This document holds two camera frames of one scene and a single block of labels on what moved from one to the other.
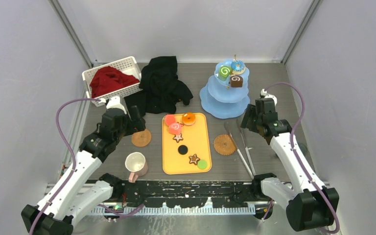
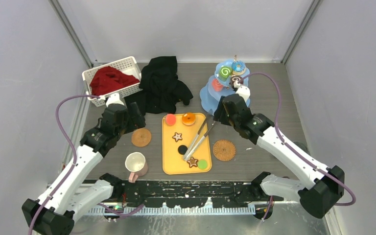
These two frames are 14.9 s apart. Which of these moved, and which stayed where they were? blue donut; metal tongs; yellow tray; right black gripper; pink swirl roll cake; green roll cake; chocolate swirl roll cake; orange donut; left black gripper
Moved: metal tongs; pink swirl roll cake; right black gripper
Stayed: yellow tray; chocolate swirl roll cake; left black gripper; green roll cake; blue donut; orange donut
